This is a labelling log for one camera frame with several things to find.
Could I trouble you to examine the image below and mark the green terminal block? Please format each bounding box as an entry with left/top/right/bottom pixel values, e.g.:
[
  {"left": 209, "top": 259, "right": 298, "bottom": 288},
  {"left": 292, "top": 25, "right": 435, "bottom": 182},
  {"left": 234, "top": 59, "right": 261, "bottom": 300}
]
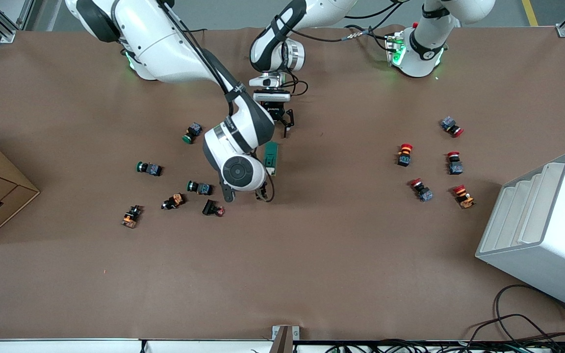
[{"left": 263, "top": 142, "right": 281, "bottom": 177}]

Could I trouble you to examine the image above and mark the green mushroom pushbutton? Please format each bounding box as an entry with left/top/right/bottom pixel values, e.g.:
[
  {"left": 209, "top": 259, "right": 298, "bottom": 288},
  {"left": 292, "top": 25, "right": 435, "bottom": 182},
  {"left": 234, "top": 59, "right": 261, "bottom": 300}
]
[
  {"left": 186, "top": 180, "right": 213, "bottom": 196},
  {"left": 182, "top": 122, "right": 203, "bottom": 145},
  {"left": 136, "top": 161, "right": 163, "bottom": 177}
]

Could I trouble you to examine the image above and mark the black orange push button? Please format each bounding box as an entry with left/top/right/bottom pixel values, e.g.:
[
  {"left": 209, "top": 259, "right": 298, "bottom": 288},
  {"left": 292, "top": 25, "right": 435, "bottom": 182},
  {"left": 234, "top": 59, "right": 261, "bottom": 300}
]
[{"left": 161, "top": 193, "right": 186, "bottom": 211}]

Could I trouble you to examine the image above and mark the red mushroom button blue block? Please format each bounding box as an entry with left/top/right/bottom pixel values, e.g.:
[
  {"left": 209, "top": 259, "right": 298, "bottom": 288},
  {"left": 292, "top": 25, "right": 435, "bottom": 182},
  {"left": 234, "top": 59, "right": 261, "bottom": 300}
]
[
  {"left": 409, "top": 178, "right": 434, "bottom": 202},
  {"left": 447, "top": 151, "right": 463, "bottom": 176},
  {"left": 440, "top": 116, "right": 464, "bottom": 138}
]

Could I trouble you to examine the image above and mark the red button with orange block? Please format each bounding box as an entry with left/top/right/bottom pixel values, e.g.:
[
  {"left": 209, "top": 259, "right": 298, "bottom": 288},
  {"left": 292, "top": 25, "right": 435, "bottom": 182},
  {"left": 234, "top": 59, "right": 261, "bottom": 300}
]
[{"left": 453, "top": 184, "right": 476, "bottom": 209}]

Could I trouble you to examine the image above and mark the white slotted bin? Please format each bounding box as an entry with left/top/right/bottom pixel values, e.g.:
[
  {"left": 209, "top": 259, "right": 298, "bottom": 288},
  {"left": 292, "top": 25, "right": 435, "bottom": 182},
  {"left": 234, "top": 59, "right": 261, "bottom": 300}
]
[{"left": 475, "top": 151, "right": 565, "bottom": 316}]

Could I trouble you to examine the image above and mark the square-head pushbutton switch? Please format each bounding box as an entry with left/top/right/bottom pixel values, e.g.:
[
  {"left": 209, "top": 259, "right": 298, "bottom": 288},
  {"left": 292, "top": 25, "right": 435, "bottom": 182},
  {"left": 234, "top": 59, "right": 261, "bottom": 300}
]
[{"left": 202, "top": 199, "right": 226, "bottom": 218}]

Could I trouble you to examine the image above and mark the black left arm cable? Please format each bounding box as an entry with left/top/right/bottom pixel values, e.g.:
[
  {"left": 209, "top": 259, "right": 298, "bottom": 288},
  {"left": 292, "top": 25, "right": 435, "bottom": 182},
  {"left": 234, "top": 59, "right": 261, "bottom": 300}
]
[{"left": 278, "top": 0, "right": 411, "bottom": 96}]

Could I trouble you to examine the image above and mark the black switch with orange block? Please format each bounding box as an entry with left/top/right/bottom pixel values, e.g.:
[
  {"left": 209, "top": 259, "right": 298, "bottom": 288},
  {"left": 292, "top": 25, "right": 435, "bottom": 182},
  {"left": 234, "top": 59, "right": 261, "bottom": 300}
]
[{"left": 121, "top": 205, "right": 143, "bottom": 229}]

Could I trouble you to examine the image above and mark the black base connector cable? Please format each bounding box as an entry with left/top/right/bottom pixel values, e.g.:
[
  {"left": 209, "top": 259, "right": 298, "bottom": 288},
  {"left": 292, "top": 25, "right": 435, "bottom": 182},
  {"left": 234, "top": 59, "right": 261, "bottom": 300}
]
[{"left": 341, "top": 24, "right": 396, "bottom": 52}]

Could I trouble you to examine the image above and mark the metal table edge bracket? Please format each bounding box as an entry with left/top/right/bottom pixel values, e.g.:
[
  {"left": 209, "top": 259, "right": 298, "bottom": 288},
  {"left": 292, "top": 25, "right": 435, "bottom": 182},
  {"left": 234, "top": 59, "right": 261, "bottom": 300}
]
[{"left": 272, "top": 325, "right": 300, "bottom": 353}]

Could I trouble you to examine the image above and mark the black cable bundle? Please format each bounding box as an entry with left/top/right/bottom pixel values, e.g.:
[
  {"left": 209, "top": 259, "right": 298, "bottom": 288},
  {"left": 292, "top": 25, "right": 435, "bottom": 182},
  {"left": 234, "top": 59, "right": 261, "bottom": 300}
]
[{"left": 297, "top": 338, "right": 565, "bottom": 353}]

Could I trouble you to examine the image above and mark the white table edge rail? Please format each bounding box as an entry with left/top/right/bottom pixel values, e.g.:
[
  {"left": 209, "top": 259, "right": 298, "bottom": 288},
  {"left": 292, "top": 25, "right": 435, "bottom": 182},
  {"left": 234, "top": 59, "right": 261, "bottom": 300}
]
[{"left": 0, "top": 338, "right": 273, "bottom": 353}]

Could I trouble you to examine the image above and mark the black looped cable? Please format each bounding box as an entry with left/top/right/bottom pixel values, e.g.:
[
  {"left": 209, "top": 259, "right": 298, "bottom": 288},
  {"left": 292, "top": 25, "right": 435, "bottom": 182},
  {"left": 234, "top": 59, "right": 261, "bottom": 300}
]
[{"left": 469, "top": 284, "right": 565, "bottom": 344}]

